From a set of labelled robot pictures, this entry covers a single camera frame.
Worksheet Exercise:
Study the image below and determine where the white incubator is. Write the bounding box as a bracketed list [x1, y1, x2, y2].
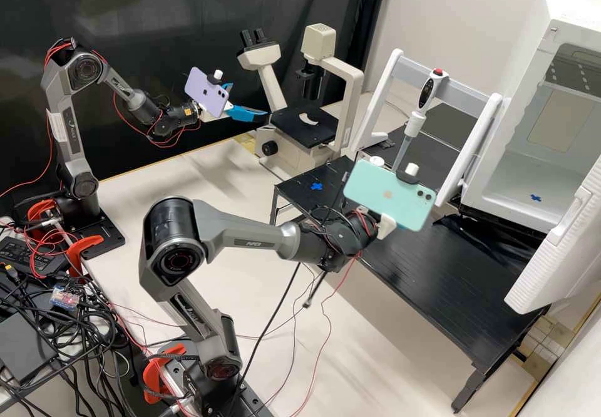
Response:
[459, 0, 601, 235]

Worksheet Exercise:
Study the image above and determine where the wrist camera phone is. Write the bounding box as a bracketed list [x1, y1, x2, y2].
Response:
[183, 66, 234, 120]
[341, 161, 438, 234]

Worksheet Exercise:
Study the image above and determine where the white pipette stand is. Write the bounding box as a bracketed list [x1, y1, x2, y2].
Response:
[349, 48, 504, 209]

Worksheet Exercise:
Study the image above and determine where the small circuit board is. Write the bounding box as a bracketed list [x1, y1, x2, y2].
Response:
[50, 285, 81, 308]

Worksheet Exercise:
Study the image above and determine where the black power supply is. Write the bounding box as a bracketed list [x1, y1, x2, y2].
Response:
[0, 236, 71, 279]

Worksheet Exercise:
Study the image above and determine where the incubator door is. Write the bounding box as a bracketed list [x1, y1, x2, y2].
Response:
[505, 156, 601, 314]

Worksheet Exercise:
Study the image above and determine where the cream microscope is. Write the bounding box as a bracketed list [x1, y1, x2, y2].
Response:
[236, 23, 366, 172]

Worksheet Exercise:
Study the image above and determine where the left wrist camera phone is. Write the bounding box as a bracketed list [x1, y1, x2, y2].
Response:
[183, 66, 234, 120]

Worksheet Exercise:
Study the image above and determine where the black cable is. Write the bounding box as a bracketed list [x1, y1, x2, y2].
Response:
[237, 247, 304, 394]

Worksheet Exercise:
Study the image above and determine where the pipette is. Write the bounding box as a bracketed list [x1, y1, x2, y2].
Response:
[393, 67, 447, 172]

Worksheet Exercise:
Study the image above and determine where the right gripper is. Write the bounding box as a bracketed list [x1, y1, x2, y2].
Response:
[380, 214, 400, 241]

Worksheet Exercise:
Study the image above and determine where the orange clamp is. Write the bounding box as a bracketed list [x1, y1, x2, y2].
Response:
[27, 200, 53, 224]
[142, 343, 188, 404]
[65, 234, 105, 278]

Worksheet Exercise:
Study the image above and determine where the right wrist camera phone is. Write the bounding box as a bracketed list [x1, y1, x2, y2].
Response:
[341, 161, 438, 234]

